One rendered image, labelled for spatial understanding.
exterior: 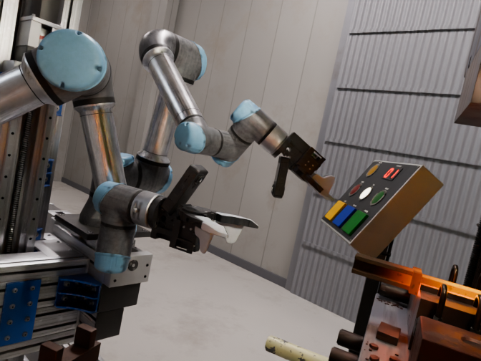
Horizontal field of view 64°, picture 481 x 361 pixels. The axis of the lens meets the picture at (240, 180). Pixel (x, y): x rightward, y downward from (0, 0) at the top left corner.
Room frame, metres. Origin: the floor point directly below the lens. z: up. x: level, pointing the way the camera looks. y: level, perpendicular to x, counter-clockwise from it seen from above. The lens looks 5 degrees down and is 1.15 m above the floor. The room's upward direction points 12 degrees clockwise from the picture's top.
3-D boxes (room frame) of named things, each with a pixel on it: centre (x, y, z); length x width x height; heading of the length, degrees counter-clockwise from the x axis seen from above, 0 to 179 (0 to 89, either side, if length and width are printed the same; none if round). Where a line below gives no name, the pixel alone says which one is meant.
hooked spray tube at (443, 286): (0.53, -0.31, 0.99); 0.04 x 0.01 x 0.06; 157
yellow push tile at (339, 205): (1.27, -0.33, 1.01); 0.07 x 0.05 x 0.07; 2
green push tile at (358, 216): (1.07, -0.34, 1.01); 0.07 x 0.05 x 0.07; 2
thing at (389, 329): (0.56, -0.26, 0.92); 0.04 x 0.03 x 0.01; 153
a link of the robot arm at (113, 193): (0.84, 0.25, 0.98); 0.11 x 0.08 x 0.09; 67
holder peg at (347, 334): (0.62, -0.23, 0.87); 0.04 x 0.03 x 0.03; 67
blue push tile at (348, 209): (1.17, -0.34, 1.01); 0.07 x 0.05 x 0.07; 2
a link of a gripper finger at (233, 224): (0.79, -0.01, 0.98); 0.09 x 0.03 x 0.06; 103
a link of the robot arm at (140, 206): (0.80, 0.17, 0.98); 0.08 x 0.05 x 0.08; 157
